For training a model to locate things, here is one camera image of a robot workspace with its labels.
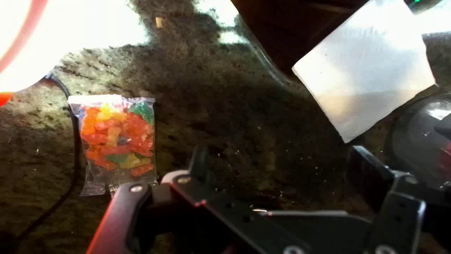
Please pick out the clear packet of gummy candy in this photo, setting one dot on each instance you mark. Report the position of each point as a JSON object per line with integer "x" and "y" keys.
{"x": 117, "y": 141}

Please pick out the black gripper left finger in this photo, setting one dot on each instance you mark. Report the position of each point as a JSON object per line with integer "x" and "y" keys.
{"x": 220, "y": 206}

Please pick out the white paper sheet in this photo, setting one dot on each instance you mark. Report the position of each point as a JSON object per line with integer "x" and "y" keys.
{"x": 366, "y": 71}

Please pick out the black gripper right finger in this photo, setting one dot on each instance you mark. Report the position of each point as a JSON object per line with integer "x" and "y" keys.
{"x": 399, "y": 212}

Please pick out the orange plastic cup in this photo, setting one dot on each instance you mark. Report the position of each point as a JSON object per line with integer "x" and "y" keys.
{"x": 3, "y": 99}

